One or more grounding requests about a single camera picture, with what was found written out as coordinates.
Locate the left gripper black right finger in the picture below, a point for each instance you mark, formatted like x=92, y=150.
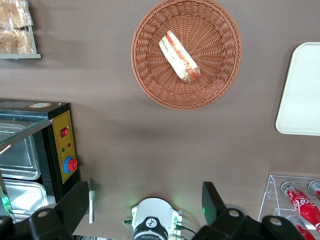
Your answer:
x=225, y=225

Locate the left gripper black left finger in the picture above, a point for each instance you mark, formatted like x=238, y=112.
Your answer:
x=65, y=212

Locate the triangle sandwich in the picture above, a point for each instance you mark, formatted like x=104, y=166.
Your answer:
x=177, y=57

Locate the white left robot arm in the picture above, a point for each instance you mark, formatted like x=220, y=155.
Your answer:
x=155, y=210

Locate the beige plastic tray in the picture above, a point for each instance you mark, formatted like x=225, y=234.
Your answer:
x=300, y=95

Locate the round brown wicker basket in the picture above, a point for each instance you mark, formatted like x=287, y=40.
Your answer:
x=212, y=75

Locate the grey metal snack tray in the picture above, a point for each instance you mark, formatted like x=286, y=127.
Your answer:
x=20, y=56

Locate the stainless steel warmer pan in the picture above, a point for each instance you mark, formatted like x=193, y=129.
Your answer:
x=22, y=197
x=17, y=160

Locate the clear acrylic bottle rack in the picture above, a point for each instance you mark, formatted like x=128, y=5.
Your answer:
x=271, y=190

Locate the black food warmer display case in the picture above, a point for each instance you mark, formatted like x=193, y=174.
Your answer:
x=65, y=150

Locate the red cola bottle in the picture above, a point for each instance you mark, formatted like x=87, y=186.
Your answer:
x=301, y=203
x=301, y=228
x=315, y=187

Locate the clear bagged rice cracker pack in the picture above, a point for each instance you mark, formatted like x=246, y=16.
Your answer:
x=12, y=41
x=12, y=12

